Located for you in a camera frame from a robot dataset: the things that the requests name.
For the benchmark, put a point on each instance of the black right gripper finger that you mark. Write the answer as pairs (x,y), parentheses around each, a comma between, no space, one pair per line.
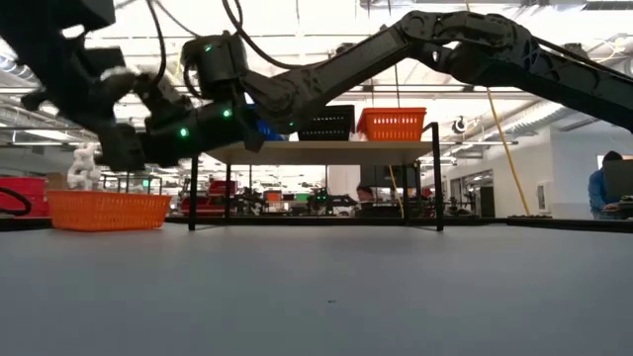
(121,148)

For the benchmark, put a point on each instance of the blue slotted plastic basket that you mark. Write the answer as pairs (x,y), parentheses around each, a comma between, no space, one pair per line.
(272,132)

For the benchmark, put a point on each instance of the black slotted plastic basket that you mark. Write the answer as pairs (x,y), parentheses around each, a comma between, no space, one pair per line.
(329,123)

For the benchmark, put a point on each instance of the orange slotted plastic basket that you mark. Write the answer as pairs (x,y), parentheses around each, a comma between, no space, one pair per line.
(109,210)
(390,126)

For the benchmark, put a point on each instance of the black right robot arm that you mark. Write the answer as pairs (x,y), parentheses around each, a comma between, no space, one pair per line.
(494,44)

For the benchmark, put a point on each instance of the background black robot arm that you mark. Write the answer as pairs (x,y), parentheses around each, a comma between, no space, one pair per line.
(326,200)

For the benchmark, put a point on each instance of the wooden shelf with black legs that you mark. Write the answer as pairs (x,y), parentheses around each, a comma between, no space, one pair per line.
(321,152)

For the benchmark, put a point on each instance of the white knobby object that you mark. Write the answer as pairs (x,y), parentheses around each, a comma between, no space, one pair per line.
(84,168)

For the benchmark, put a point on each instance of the red cabinet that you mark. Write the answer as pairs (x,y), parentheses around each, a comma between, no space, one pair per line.
(38,198)
(217,189)

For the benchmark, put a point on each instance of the cardboard box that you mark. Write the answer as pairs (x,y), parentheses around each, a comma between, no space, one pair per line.
(57,182)

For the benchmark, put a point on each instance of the person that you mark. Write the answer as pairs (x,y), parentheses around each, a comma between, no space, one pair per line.
(365,194)
(597,190)

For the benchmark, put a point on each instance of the dark rectangular screen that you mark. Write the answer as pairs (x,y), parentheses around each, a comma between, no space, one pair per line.
(381,176)

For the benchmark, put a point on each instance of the small round black fixture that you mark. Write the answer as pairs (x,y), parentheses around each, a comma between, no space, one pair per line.
(460,124)

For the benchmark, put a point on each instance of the dark computer monitor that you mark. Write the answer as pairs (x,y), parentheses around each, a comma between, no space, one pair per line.
(619,178)

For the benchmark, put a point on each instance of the black metal table frame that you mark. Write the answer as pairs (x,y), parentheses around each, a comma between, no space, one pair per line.
(569,225)

